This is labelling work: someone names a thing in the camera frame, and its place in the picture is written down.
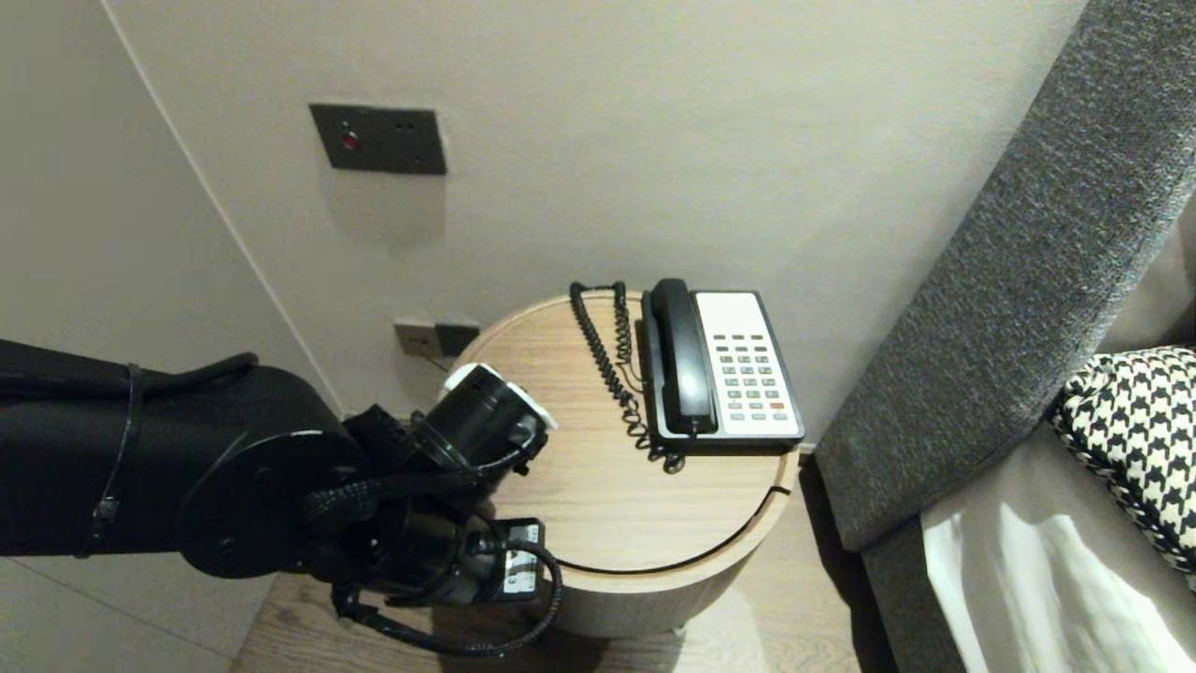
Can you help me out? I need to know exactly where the black coiled phone cord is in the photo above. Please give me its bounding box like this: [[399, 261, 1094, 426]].
[[570, 281, 687, 475]]

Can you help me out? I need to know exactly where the black wall socket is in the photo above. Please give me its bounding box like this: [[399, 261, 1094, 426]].
[[434, 322, 483, 358]]

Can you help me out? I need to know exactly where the white bed sheet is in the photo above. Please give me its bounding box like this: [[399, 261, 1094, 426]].
[[919, 187, 1196, 673]]

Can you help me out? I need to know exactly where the round wooden bedside table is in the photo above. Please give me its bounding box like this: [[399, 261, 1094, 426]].
[[435, 292, 803, 642]]

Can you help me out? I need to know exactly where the smooth black cable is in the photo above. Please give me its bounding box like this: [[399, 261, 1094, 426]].
[[0, 351, 261, 395]]

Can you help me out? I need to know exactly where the black white houndstooth pillow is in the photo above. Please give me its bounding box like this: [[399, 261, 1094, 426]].
[[1044, 347, 1196, 596]]

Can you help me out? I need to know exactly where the curved wooden table drawer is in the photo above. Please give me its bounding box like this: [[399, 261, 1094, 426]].
[[537, 484, 801, 642]]

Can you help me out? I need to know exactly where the black telephone handset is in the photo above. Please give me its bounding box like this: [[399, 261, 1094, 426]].
[[648, 279, 720, 437]]

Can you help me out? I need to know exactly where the grey fabric bed headboard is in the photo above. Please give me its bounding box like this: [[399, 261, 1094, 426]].
[[813, 0, 1196, 673]]

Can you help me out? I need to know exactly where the white left wrist camera unit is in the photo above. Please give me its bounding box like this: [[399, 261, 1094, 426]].
[[442, 363, 559, 433]]

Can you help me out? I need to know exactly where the beige wall socket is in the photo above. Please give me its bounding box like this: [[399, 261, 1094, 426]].
[[393, 321, 439, 358]]

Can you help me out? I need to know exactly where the black and white desk telephone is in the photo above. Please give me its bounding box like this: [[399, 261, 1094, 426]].
[[640, 291, 806, 456]]

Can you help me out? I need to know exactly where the dark wall switch panel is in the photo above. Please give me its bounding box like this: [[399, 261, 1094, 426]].
[[309, 103, 449, 177]]

